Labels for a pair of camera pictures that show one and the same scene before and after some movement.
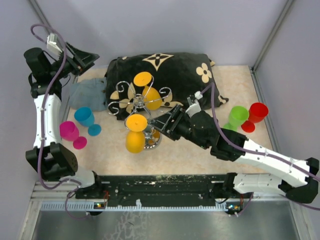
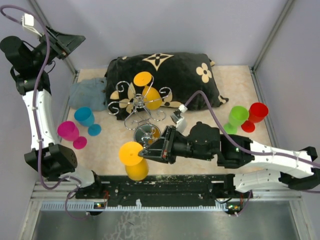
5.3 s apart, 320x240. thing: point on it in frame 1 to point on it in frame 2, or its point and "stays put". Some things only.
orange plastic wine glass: x=151 y=99 stays put
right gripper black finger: x=169 y=117 to x=159 y=144
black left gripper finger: x=85 y=60 to x=67 y=42
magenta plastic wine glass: x=69 y=132 stays put
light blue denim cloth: x=90 y=93 stays put
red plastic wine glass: x=257 y=112 stays put
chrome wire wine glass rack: x=152 y=138 stays put
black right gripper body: x=175 y=130 to x=168 y=147
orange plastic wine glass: x=135 y=136 to x=136 y=166
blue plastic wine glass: x=85 y=117 stays put
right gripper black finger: x=160 y=126 to x=154 y=155
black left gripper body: x=72 y=64 to x=57 y=50
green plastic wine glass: x=238 y=115 stays put
